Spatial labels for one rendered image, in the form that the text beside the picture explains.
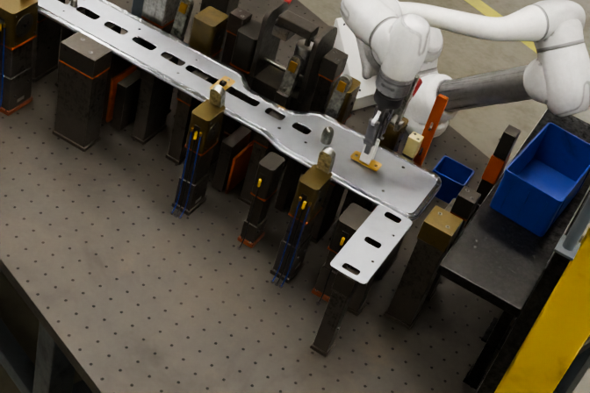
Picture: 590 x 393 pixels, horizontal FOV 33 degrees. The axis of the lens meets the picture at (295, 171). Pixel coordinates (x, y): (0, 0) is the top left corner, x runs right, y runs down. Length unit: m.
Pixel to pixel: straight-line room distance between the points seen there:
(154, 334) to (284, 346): 0.33
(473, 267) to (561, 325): 0.48
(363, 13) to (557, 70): 0.60
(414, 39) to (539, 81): 0.56
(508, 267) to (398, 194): 0.35
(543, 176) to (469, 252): 0.44
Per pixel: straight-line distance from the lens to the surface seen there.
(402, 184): 2.70
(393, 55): 2.48
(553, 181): 2.89
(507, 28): 2.74
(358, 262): 2.44
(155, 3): 3.04
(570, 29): 2.87
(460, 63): 5.25
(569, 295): 2.03
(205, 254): 2.77
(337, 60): 2.87
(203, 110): 2.68
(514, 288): 2.51
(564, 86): 2.86
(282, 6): 2.92
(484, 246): 2.58
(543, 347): 2.14
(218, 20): 2.98
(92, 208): 2.85
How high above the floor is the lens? 2.67
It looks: 39 degrees down
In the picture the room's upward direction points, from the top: 17 degrees clockwise
